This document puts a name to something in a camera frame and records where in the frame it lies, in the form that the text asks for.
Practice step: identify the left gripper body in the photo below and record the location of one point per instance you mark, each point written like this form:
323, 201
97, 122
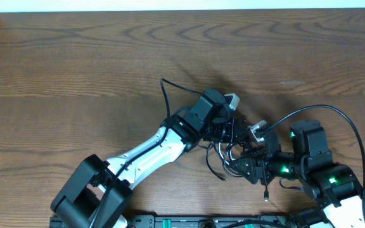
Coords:
222, 131

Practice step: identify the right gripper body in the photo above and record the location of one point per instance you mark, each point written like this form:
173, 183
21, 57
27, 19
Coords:
282, 165

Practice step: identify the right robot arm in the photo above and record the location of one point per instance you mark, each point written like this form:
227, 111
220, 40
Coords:
333, 186

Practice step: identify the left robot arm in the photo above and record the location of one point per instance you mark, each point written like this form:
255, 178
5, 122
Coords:
98, 191

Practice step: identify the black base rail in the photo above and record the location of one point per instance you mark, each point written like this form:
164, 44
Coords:
151, 221

